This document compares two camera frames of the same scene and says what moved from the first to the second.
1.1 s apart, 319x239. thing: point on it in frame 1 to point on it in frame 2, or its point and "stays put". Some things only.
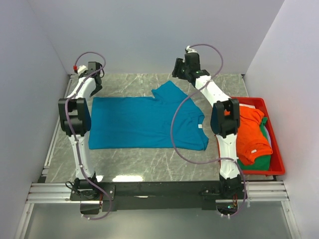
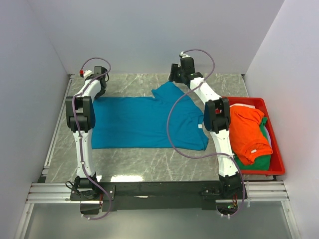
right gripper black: (179, 63) to (174, 69)
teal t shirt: (135, 123) stays put
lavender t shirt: (268, 135) stays put
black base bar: (135, 195) stays put
